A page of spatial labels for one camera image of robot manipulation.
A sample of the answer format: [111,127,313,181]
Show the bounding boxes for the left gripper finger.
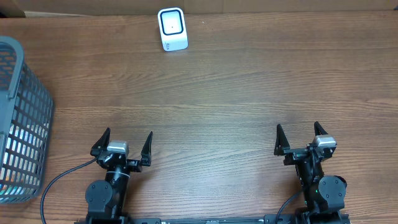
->
[141,131,153,167]
[90,128,111,157]

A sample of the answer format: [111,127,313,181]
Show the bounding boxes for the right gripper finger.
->
[274,124,290,156]
[314,121,328,136]

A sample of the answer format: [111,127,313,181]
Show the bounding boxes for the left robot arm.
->
[85,128,153,223]

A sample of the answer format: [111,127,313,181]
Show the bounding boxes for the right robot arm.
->
[274,121,350,223]

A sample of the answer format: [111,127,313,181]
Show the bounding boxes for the white barcode scanner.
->
[157,7,188,52]

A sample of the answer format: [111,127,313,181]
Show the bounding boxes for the items inside basket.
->
[1,123,49,203]

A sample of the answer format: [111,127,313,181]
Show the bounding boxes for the grey plastic mesh basket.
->
[0,35,55,205]

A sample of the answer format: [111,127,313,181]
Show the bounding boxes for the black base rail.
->
[77,214,304,224]

